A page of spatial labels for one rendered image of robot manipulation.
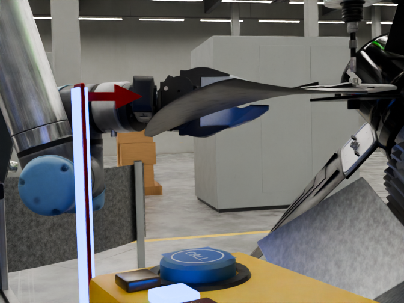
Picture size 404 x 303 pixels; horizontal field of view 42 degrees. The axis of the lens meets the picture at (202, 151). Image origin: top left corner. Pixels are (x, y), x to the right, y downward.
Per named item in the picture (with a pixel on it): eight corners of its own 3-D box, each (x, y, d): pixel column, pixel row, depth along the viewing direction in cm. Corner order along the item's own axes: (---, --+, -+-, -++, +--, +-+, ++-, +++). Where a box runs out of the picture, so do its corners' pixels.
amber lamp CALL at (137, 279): (162, 287, 26) (161, 275, 26) (127, 294, 25) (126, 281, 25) (147, 278, 28) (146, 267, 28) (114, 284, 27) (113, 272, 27)
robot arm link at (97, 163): (41, 219, 75) (38, 141, 75) (61, 207, 86) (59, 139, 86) (97, 217, 75) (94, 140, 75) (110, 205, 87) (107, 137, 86)
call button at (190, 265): (251, 288, 27) (250, 255, 27) (181, 302, 25) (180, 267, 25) (212, 270, 31) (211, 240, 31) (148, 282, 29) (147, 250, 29)
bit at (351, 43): (347, 72, 67) (346, 30, 66) (353, 72, 67) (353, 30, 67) (352, 71, 66) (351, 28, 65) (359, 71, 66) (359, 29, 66)
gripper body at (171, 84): (220, 82, 78) (149, 86, 83) (196, 71, 70) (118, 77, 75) (220, 134, 77) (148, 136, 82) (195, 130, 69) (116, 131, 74)
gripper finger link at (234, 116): (279, 109, 72) (216, 108, 76) (266, 104, 67) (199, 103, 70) (277, 132, 72) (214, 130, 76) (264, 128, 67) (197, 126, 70)
